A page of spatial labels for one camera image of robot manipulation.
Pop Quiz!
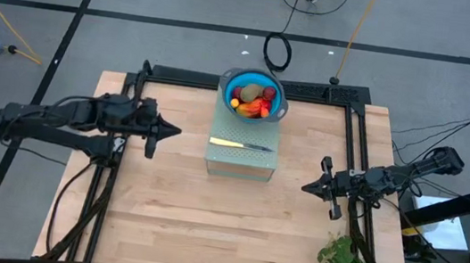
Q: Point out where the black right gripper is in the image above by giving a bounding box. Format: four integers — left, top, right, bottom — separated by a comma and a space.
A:
297, 152, 370, 225

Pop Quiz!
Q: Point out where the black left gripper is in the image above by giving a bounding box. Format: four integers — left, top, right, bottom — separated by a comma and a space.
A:
122, 95, 186, 163

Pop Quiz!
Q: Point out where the knife with wooden handle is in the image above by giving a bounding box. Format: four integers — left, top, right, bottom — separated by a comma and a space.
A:
208, 136, 276, 154

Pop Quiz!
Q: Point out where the red orange mango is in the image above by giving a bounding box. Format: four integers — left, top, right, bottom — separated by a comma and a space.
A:
235, 95, 267, 121

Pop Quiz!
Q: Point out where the brown kiwi fruit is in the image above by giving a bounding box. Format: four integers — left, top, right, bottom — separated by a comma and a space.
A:
239, 82, 266, 105

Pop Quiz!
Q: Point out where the blue collapsible colander bowl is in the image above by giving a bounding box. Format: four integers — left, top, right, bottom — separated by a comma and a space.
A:
214, 64, 293, 127

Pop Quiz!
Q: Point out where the pale green perforated box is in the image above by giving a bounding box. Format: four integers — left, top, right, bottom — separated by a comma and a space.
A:
202, 87, 287, 184

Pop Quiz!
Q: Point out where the black perforated tray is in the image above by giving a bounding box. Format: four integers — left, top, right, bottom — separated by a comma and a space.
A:
277, 76, 373, 109

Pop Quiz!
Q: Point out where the white panel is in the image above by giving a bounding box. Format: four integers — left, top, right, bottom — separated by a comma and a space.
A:
404, 192, 470, 254

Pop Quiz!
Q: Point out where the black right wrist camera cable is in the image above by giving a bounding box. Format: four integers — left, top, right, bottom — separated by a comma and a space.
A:
388, 170, 426, 201

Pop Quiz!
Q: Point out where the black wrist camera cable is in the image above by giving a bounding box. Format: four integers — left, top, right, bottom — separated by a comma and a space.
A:
45, 89, 108, 124
388, 170, 426, 201

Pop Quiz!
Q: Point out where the black left wrist camera cable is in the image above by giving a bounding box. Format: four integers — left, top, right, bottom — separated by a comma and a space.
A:
45, 89, 108, 124

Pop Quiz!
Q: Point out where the black coiled cable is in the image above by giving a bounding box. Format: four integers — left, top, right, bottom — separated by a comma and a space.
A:
260, 0, 307, 76

